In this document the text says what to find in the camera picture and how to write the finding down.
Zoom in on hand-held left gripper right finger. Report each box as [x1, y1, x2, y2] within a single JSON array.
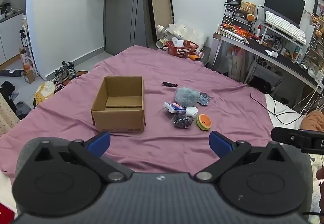
[[194, 131, 288, 184]]

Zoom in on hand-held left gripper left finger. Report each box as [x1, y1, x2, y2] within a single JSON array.
[[34, 131, 127, 184]]

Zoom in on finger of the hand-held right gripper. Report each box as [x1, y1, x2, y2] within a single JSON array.
[[270, 126, 303, 149]]

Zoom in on burger plush toy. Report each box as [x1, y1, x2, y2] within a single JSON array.
[[196, 113, 212, 131]]

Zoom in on brown cardboard box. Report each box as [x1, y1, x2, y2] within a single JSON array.
[[91, 76, 147, 133]]

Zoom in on white soft pouch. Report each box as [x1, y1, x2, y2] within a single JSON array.
[[185, 106, 198, 118]]

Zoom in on black soft packet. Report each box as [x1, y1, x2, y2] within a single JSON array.
[[171, 113, 194, 130]]

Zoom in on blue white tissue pack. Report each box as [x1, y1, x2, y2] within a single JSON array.
[[163, 102, 187, 114]]

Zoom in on blue-grey fluffy plush toy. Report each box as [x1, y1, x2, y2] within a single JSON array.
[[175, 87, 212, 108]]

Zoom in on brown cloth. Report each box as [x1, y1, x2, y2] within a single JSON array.
[[301, 110, 324, 130]]

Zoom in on white bedding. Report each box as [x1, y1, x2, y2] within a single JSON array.
[[264, 94, 305, 130]]

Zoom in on pink bed sheet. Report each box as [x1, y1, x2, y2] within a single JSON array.
[[0, 45, 280, 179]]

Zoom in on dark printed cloth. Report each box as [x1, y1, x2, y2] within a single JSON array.
[[54, 80, 67, 93]]

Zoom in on yellow white bag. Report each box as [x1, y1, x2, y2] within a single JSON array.
[[34, 80, 56, 106]]

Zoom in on black top desk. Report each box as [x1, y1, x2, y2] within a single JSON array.
[[211, 25, 324, 94]]

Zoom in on grey furry cloth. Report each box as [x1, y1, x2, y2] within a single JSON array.
[[15, 101, 32, 116]]

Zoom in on paper bag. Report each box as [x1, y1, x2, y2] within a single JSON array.
[[228, 46, 248, 80]]

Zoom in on small open cardboard box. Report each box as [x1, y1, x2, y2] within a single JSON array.
[[23, 70, 36, 84]]

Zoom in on cream pegboard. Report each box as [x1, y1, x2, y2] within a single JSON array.
[[0, 92, 20, 136]]

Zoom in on red plastic basket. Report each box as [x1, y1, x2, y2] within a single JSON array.
[[166, 40, 199, 58]]

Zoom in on black cloth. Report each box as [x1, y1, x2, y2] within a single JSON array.
[[0, 81, 20, 113]]

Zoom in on white monitor riser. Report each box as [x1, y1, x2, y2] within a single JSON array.
[[259, 22, 303, 50]]

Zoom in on white keyboard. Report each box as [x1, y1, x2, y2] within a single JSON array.
[[264, 11, 307, 46]]

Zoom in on orange white carton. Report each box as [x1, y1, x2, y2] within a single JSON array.
[[19, 48, 31, 71]]

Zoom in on flat black garment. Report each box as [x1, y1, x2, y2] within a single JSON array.
[[0, 69, 24, 78]]

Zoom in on white plastic bag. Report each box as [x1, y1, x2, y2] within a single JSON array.
[[168, 20, 206, 50]]

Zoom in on white floor rack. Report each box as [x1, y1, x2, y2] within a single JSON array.
[[20, 14, 39, 78]]

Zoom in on clear water bottle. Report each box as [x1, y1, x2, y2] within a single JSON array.
[[156, 25, 179, 41]]

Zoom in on grey door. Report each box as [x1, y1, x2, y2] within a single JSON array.
[[104, 0, 167, 55]]

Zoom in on grey drawer organizer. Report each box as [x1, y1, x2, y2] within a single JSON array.
[[222, 4, 254, 33]]

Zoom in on black computer monitor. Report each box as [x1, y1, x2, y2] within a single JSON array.
[[264, 0, 306, 29]]

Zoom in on wicker basket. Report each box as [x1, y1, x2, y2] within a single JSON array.
[[240, 1, 257, 14]]

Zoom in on flat cardboard box lid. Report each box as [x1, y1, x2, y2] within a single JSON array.
[[146, 0, 175, 42]]

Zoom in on black cable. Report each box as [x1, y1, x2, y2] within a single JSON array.
[[249, 93, 300, 124]]

